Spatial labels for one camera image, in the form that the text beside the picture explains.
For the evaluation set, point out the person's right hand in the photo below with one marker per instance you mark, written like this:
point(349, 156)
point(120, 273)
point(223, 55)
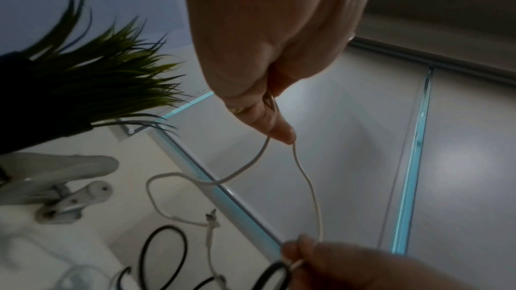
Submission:
point(363, 269)

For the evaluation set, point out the person's left hand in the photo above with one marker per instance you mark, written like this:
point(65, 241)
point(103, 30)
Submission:
point(274, 21)

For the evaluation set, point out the green plant in black pot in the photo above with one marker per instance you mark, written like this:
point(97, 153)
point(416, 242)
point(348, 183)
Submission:
point(48, 101)

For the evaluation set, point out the grey oblong device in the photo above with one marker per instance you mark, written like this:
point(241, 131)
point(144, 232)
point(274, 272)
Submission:
point(52, 171)

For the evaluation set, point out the wide white roller blind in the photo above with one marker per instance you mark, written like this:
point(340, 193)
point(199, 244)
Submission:
point(342, 155)

